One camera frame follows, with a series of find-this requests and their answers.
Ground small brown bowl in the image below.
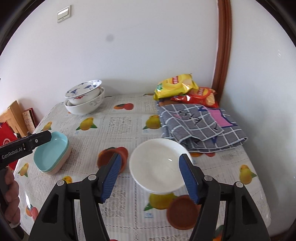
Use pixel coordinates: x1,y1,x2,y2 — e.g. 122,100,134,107
167,195,201,226

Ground red box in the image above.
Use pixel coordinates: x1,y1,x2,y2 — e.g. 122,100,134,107
0,122,19,171

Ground brown wooden door frame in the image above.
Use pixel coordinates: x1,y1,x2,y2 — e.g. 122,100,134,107
211,0,232,102

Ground white porcelain bowl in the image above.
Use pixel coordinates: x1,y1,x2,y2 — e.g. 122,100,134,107
129,138,193,194

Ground white wall light switch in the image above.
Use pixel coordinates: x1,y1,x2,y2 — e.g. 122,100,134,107
57,5,72,23

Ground grey checked cloth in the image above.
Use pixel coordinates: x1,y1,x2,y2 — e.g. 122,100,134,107
157,103,248,153

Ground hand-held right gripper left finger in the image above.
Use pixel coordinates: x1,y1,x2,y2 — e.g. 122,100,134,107
28,152,122,241

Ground blue patterned porcelain bowl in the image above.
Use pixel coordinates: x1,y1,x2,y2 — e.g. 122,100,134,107
65,80,102,105

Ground person's left hand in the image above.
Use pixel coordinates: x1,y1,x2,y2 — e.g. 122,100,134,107
0,167,21,227

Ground yellow snack bag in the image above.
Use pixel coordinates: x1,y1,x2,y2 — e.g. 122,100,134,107
154,73,199,100

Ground red snack bag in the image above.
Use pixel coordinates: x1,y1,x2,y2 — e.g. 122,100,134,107
170,87,219,108

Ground large white grey-patterned bowl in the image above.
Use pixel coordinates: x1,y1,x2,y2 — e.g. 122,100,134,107
64,88,105,115

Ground pink plastic plate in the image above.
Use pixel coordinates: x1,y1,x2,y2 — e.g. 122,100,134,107
43,148,72,175

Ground fruit print tablecloth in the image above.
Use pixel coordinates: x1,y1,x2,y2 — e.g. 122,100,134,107
14,93,272,241

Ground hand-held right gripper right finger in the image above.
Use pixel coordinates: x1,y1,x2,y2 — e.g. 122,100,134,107
179,153,271,241

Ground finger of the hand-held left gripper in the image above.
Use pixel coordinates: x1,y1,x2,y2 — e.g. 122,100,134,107
28,130,52,149

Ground teal plastic plate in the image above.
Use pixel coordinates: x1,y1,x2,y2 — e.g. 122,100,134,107
33,131,69,172

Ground brown patterned book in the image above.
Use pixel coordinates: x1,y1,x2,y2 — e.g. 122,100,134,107
22,108,37,135

